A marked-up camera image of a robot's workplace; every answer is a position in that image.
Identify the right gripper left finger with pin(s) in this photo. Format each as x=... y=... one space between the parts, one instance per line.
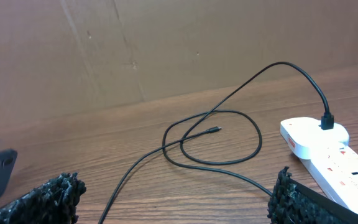
x=54 y=202

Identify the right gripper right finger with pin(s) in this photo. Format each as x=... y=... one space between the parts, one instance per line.
x=293 y=203

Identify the white charger adapter plug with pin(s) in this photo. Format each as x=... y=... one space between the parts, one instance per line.
x=305 y=137

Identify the white power strip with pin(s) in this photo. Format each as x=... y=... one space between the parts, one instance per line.
x=335 y=169

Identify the cardboard backdrop panel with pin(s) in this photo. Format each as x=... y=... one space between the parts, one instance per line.
x=67 y=57

